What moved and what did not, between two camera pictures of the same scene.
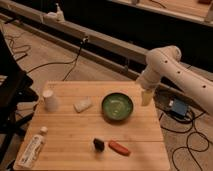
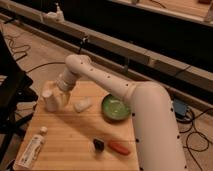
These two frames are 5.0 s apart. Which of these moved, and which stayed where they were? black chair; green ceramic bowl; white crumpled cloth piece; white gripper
Moved: white gripper
Stayed: green ceramic bowl; white crumpled cloth piece; black chair
